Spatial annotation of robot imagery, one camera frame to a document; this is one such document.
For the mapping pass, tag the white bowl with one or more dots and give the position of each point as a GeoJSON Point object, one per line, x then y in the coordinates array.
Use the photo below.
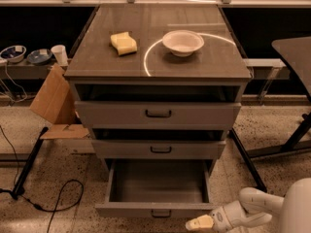
{"type": "Point", "coordinates": [182, 43]}

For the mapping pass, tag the blue bowl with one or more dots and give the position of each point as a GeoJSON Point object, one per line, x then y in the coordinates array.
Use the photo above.
{"type": "Point", "coordinates": [13, 54]}
{"type": "Point", "coordinates": [39, 57]}

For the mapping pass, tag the black stand leg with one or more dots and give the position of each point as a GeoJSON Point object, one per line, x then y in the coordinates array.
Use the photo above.
{"type": "Point", "coordinates": [18, 188]}
{"type": "Point", "coordinates": [251, 167]}

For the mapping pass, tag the brown cardboard box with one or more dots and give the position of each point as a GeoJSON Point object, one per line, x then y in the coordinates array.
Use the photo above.
{"type": "Point", "coordinates": [54, 103]}

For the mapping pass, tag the grey middle drawer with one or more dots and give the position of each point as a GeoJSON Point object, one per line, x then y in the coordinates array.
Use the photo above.
{"type": "Point", "coordinates": [158, 144]}

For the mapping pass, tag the grey top drawer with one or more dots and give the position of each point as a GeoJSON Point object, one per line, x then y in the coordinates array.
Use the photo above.
{"type": "Point", "coordinates": [121, 106]}

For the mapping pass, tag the grey drawer cabinet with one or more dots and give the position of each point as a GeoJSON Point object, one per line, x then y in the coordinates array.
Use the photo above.
{"type": "Point", "coordinates": [217, 68]}

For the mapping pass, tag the black left stand leg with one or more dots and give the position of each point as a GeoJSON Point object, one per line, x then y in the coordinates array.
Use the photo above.
{"type": "Point", "coordinates": [18, 188]}

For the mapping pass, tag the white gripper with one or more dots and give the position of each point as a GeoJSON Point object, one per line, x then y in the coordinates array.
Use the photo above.
{"type": "Point", "coordinates": [221, 216]}

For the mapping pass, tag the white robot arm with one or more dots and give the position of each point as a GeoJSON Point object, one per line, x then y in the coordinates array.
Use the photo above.
{"type": "Point", "coordinates": [254, 208]}

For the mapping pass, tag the black right stand leg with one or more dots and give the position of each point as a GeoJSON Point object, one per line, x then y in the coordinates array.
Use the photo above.
{"type": "Point", "coordinates": [251, 167]}

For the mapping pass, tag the white paper cup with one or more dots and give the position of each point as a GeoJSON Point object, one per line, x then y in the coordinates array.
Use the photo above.
{"type": "Point", "coordinates": [60, 54]}

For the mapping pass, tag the yellow sponge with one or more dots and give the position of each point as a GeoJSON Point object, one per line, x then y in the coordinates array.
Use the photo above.
{"type": "Point", "coordinates": [123, 43]}

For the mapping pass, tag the blue bowl left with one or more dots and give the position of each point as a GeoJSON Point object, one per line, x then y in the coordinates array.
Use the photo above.
{"type": "Point", "coordinates": [13, 54]}

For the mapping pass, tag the grey bottom drawer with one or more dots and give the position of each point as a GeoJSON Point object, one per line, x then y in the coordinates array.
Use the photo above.
{"type": "Point", "coordinates": [159, 188]}

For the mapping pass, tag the grey drawer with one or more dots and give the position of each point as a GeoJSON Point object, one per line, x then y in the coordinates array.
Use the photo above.
{"type": "Point", "coordinates": [121, 106]}
{"type": "Point", "coordinates": [159, 188]}
{"type": "Point", "coordinates": [158, 144]}

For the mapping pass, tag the blue bowl right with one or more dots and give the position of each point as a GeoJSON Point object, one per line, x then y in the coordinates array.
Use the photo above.
{"type": "Point", "coordinates": [39, 57]}

